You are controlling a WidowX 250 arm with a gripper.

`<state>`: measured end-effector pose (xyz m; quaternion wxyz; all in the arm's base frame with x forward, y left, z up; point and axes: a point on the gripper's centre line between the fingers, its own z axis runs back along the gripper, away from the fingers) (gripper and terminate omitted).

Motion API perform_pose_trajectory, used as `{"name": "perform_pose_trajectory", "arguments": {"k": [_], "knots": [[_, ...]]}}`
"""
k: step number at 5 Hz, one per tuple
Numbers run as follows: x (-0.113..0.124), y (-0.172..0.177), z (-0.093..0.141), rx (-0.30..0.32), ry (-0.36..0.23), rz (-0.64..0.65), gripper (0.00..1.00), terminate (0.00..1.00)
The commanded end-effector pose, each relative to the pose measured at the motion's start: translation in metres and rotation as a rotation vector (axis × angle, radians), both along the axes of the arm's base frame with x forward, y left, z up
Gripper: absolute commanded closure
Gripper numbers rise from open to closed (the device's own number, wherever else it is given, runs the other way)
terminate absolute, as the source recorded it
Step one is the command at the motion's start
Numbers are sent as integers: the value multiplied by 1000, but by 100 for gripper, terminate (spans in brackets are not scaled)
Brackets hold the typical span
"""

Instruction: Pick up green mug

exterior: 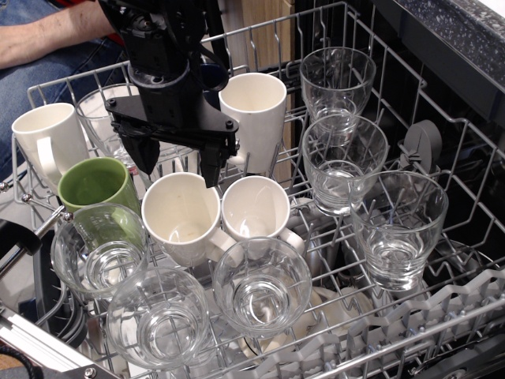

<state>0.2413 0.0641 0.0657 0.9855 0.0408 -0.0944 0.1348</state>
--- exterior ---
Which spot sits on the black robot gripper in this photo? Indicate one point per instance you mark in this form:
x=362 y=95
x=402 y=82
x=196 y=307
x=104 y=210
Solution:
x=171 y=107

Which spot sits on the green ceramic mug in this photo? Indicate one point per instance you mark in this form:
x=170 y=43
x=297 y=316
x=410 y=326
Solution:
x=103 y=200

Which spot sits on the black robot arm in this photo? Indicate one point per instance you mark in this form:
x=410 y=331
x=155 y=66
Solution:
x=165 y=31

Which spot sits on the large white mug centre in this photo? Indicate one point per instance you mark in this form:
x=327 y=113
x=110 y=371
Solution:
x=184 y=217

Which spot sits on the dark blue mug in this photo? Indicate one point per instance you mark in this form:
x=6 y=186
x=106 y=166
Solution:
x=215 y=79

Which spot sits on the small white mug centre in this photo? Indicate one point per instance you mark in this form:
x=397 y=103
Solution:
x=257 y=206

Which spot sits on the tall white mug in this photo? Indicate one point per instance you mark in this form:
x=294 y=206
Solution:
x=257 y=101

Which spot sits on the white mug far left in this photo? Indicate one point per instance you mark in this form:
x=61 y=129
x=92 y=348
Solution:
x=52 y=139

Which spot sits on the clear glass back left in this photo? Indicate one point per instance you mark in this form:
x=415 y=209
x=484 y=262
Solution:
x=96 y=121

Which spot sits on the clear glass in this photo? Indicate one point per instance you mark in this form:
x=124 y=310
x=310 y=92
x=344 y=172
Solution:
x=262 y=286
x=336 y=80
x=99 y=248
x=96 y=121
x=158 y=319
x=338 y=151
x=398 y=219

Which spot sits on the clear glass front left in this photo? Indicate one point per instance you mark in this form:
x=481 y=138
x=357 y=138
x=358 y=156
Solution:
x=99 y=248

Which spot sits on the red cloth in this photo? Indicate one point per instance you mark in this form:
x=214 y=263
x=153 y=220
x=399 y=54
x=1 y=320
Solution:
x=115 y=38

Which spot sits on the blue jeans leg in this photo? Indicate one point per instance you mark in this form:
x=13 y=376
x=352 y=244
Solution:
x=65 y=75

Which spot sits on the clear glass front centre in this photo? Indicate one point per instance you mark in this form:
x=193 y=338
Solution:
x=262 y=286

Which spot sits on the clear glass middle right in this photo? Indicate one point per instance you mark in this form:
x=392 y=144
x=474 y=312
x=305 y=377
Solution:
x=338 y=151

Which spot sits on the clear glass front bottom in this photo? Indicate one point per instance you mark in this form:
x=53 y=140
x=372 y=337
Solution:
x=158 y=319

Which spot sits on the clear glass back right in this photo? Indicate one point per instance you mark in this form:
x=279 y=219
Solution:
x=336 y=80

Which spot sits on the white dishes lower rack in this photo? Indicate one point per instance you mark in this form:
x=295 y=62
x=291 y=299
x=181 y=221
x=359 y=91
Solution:
x=332 y=308

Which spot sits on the clear glass near right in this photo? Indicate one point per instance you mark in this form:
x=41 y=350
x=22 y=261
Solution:
x=398 y=219

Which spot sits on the grey rack roller wheel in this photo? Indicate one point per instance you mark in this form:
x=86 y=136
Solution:
x=422 y=145

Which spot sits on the dark speckled countertop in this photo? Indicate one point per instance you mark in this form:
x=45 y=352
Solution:
x=462 y=42

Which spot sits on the black clamp handle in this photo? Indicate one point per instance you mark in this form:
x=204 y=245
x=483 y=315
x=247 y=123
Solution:
x=25 y=240

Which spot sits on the wire dishwasher rack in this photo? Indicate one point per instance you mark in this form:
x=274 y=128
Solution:
x=470 y=168

